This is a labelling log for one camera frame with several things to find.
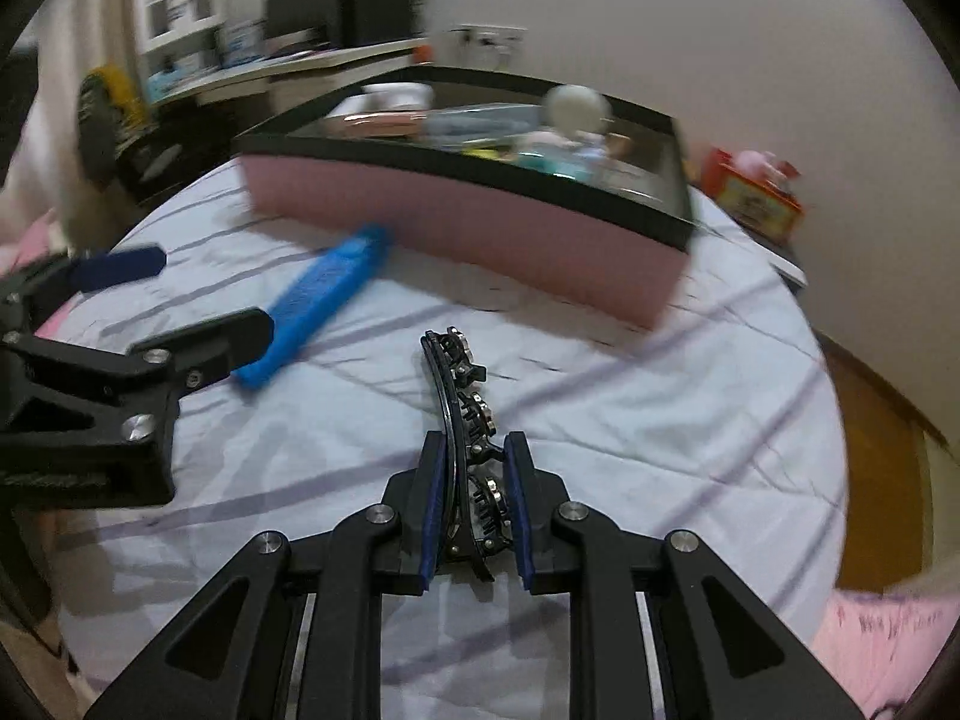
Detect chair with clothes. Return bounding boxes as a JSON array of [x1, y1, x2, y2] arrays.
[[75, 64, 188, 203]]

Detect pink storage box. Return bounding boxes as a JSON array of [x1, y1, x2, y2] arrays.
[[232, 64, 698, 331]]

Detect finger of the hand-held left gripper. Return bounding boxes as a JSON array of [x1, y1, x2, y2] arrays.
[[0, 244, 167, 316], [0, 307, 275, 458]]

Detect pink plush toy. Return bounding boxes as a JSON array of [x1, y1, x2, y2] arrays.
[[735, 150, 803, 188]]

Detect white-headed doll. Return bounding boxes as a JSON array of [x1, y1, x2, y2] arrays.
[[517, 84, 612, 166]]

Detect teal correction tape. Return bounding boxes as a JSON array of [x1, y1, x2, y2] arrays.
[[517, 152, 586, 179]]

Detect white hutch cabinet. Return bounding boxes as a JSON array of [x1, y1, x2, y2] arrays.
[[135, 0, 226, 102]]

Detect black hair clip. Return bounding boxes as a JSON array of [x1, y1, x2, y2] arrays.
[[418, 326, 518, 582]]

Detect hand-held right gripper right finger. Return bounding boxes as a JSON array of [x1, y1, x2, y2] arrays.
[[506, 431, 863, 720]]

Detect white desk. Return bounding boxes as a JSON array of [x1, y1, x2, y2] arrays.
[[150, 37, 432, 113]]

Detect red storage crate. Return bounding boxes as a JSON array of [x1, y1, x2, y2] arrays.
[[701, 148, 803, 241]]

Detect pink quilt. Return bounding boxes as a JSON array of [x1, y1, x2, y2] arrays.
[[810, 585, 953, 720]]

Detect wall power outlet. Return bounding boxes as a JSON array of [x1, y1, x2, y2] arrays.
[[454, 25, 526, 53]]

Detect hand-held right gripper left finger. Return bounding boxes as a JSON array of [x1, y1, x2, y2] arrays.
[[82, 431, 451, 720]]

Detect clear plastic case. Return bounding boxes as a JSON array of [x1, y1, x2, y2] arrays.
[[427, 106, 548, 143]]

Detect beige curtain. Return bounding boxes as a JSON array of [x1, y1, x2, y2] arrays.
[[0, 0, 143, 241]]

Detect white pencil sharpener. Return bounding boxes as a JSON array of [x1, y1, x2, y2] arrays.
[[360, 82, 436, 112]]

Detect striped tablecloth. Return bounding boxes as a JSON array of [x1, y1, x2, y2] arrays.
[[56, 157, 848, 720]]

